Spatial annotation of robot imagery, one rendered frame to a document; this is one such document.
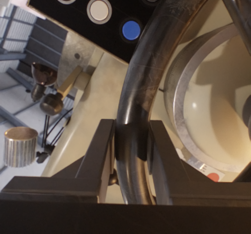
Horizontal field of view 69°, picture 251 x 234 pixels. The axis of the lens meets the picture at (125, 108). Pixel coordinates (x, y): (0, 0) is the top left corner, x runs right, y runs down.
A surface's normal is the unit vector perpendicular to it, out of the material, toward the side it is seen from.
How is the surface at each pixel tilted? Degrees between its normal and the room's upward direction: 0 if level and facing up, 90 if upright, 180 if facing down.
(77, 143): 90
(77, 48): 73
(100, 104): 90
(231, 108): 86
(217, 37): 90
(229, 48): 102
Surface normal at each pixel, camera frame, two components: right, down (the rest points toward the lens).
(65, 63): -0.29, 0.68
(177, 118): -0.02, 0.29
